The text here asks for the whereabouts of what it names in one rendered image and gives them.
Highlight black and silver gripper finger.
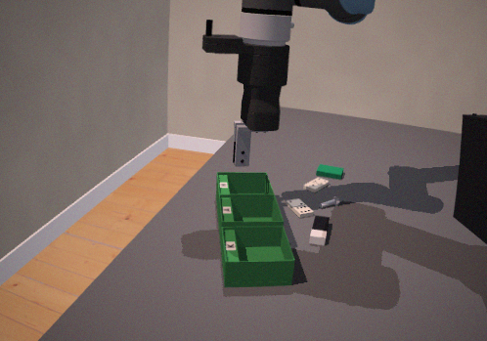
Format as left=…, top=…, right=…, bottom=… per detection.
left=232, top=121, right=245, bottom=163
left=234, top=125, right=268, bottom=167

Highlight green three-compartment bin rack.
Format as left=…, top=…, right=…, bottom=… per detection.
left=216, top=172, right=295, bottom=287

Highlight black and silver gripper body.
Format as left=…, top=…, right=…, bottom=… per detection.
left=202, top=13, right=294, bottom=131

